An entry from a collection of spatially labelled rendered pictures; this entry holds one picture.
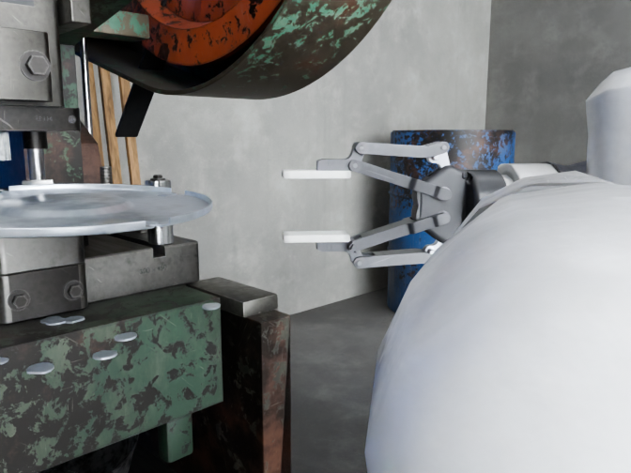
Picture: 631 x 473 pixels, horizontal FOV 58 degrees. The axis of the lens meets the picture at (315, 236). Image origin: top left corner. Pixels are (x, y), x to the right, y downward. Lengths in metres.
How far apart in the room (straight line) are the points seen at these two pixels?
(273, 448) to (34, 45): 0.59
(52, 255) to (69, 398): 0.16
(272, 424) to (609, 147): 0.52
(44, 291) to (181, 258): 0.20
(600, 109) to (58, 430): 0.64
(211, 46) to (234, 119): 1.51
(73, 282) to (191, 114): 1.69
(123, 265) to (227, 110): 1.73
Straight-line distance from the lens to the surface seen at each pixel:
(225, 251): 2.49
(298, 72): 0.94
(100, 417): 0.73
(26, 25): 0.81
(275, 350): 0.77
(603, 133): 0.60
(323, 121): 2.83
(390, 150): 0.60
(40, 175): 0.95
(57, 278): 0.73
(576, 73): 3.82
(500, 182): 0.63
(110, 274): 0.78
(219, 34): 0.97
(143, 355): 0.73
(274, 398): 0.79
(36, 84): 0.78
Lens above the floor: 0.85
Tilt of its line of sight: 10 degrees down
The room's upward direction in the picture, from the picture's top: straight up
